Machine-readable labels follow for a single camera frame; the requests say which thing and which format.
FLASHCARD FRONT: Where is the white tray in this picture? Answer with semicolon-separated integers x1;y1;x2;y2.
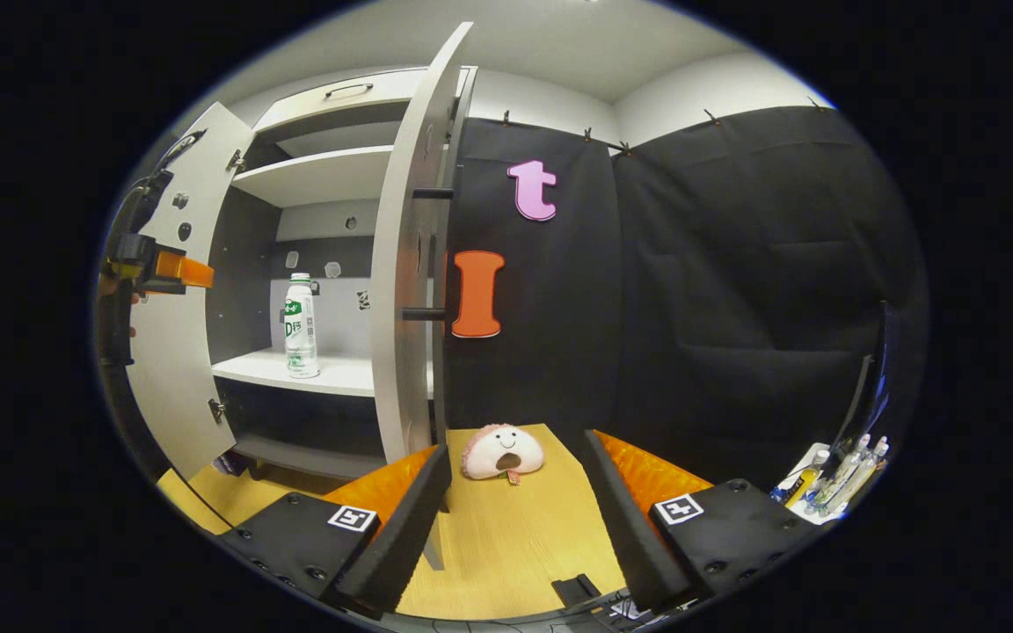
770;442;890;527

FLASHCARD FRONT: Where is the white bottle with green label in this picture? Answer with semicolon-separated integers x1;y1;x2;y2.
283;273;321;379

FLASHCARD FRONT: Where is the pink and white plush toy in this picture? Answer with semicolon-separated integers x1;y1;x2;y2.
460;424;545;486

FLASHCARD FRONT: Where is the small yellow bottle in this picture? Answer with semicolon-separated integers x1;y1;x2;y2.
770;448;831;506

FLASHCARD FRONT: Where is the white cabinet drawer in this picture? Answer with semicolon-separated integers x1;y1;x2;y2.
251;69;472;133

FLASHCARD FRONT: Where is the white cabinet door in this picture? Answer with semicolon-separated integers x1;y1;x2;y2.
124;101;257;483
370;22;477;571

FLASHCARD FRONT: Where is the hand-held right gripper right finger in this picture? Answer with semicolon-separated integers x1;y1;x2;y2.
581;429;824;614

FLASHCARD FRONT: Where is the white cabinet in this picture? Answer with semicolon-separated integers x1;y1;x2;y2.
205;66;478;480

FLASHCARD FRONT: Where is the clear plastic bottle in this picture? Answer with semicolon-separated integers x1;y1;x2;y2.
823;437;890;518
810;433;871;511

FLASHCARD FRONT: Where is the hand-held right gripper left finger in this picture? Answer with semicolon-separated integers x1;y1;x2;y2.
221;444;453;616

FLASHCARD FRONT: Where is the black backdrop cloth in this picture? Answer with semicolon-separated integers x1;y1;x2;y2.
445;105;925;493

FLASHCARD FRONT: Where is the small black bracket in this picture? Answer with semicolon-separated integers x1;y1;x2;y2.
552;574;601;608

